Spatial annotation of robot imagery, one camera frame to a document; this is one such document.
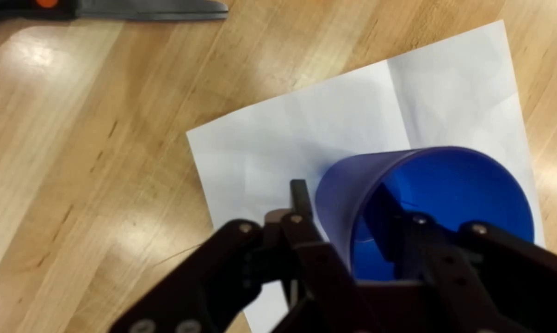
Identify blue plastic cup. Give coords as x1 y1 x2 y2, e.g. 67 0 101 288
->
313 146 535 281

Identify white paper napkin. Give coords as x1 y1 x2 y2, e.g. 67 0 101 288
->
186 18 547 333

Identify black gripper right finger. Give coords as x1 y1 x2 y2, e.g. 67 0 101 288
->
369 184 557 333

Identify black-handled scissors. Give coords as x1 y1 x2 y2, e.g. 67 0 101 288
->
0 0 228 22

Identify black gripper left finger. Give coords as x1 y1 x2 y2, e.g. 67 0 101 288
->
108 179 378 333

